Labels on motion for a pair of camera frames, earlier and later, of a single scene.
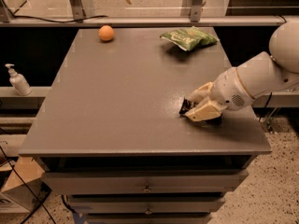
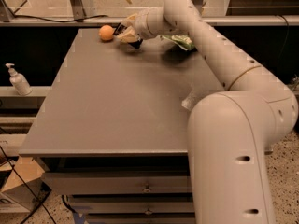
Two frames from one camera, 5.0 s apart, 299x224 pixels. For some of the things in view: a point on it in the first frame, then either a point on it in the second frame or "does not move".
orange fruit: (106, 33) does not move
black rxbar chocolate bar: (188, 105) -> (119, 28)
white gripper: (226, 89) -> (142, 24)
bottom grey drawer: (148, 218) does not move
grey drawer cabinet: (112, 141) does not move
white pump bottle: (19, 82) does not move
